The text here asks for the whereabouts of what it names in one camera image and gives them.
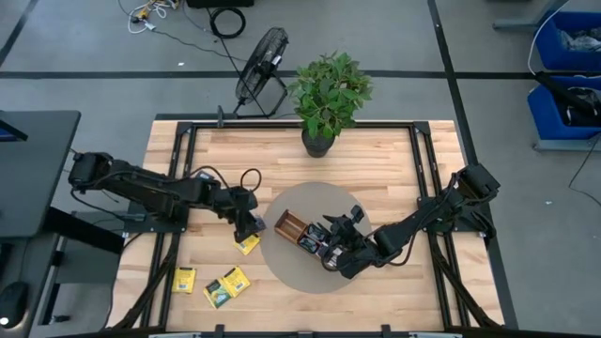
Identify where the black case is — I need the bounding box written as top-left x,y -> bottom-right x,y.
186,0 -> 255,9

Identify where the green potted plant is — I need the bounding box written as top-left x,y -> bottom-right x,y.
287,50 -> 375,160

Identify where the round grey placemat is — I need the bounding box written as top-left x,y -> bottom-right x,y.
260,181 -> 375,296

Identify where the green yellow tea packet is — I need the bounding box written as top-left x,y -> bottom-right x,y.
202,278 -> 232,310

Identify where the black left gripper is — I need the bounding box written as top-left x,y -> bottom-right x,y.
229,186 -> 262,244

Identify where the wooden tea organizer box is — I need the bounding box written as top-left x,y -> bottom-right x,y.
273,208 -> 351,278

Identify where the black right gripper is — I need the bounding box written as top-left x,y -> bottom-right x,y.
320,204 -> 377,282

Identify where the laptop screen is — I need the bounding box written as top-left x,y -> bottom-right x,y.
0,119 -> 29,144

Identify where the black computer mouse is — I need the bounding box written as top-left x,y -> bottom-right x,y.
0,280 -> 30,330

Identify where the black desk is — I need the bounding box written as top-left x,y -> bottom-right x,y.
0,110 -> 126,338

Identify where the blue storage bin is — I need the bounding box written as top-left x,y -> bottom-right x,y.
526,74 -> 601,141
534,9 -> 601,71

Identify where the orange white tea packet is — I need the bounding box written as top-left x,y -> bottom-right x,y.
326,247 -> 347,271

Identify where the white cable bundle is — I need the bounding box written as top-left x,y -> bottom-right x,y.
125,0 -> 180,36

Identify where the black coiled cable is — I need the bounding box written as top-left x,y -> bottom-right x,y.
208,7 -> 247,39

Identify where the black metal table frame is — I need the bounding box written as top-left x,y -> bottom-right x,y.
106,119 -> 506,335

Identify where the black floor fan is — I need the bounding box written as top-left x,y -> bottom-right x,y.
233,26 -> 290,120

